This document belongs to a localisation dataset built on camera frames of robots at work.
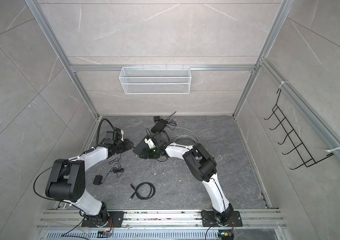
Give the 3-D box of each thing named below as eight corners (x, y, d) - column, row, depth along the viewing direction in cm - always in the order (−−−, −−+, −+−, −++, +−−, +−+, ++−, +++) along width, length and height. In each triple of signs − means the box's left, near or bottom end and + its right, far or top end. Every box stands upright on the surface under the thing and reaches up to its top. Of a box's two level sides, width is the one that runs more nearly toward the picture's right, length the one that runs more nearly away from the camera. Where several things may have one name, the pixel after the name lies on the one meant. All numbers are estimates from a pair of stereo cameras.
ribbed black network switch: (151, 132, 111) (151, 129, 109) (161, 121, 119) (161, 118, 116) (157, 135, 110) (156, 132, 107) (166, 123, 117) (166, 121, 115)
